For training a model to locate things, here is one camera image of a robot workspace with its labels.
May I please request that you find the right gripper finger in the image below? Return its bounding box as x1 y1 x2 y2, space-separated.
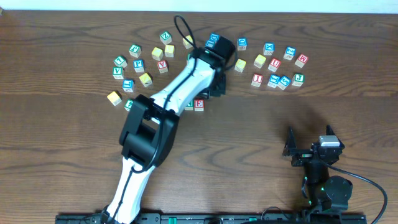
326 125 345 149
282 126 297 156

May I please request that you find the red E block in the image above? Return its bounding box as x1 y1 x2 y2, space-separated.
194 99 205 111

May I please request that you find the green N block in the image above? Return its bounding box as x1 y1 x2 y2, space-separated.
184 100 194 111

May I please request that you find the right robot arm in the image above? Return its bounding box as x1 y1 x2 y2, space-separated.
282 125 353 222

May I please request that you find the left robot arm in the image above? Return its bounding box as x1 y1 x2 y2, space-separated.
101 37 236 223

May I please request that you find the blue block beside B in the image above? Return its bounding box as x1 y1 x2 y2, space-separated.
205 40 216 49

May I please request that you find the blue D block upper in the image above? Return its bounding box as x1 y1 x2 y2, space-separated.
209 33 220 42

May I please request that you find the blue d block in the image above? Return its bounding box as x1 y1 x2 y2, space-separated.
237 38 248 51
209 33 220 42

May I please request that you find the blue D block right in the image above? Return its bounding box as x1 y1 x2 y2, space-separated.
237 38 248 51

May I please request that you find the yellow block centre right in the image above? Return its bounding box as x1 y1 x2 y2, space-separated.
234 58 246 73

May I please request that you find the yellow block top centre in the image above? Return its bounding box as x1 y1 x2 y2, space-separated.
183 35 193 49

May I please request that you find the red I block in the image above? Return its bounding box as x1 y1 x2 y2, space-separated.
251 73 263 87

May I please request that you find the blue X block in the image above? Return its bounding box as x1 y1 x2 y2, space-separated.
263 42 275 55

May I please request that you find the red U block right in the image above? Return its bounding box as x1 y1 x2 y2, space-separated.
268 58 281 72

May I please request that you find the yellow block beside Z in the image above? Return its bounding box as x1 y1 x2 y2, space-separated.
164 45 175 58

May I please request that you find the blue T block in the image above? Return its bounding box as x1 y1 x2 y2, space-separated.
267 74 280 88

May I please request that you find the green Z block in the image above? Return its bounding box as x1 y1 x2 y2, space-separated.
159 31 172 45

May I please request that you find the green J block right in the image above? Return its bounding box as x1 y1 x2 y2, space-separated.
292 73 305 87

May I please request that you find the green j block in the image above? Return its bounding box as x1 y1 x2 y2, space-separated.
292 73 305 87
129 44 142 58

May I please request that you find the red A block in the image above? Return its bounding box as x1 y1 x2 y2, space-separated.
157 60 169 73

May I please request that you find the blue S block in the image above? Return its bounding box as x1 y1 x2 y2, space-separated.
277 75 291 90

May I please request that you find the blue Z block right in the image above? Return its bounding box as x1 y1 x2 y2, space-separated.
283 46 296 60

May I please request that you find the yellow block left of centre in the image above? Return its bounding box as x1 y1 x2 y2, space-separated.
151 47 164 61

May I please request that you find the red M block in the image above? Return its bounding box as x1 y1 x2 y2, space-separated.
295 54 308 68

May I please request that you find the yellow block near P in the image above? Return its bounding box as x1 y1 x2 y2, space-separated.
139 73 153 88

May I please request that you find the blue P block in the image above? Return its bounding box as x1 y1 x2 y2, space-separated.
133 59 145 73

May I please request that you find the green J block left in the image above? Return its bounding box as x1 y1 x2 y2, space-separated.
129 44 142 58

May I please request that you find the green L block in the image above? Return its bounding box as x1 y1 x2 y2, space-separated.
113 55 127 68

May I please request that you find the green V block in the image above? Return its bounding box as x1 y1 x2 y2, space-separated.
113 67 124 80

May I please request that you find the green 4 block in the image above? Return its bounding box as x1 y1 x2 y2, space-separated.
124 99 133 111

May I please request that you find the yellow block far left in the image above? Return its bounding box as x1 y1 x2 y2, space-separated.
107 91 122 106

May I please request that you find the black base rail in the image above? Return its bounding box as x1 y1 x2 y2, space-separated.
55 213 367 224

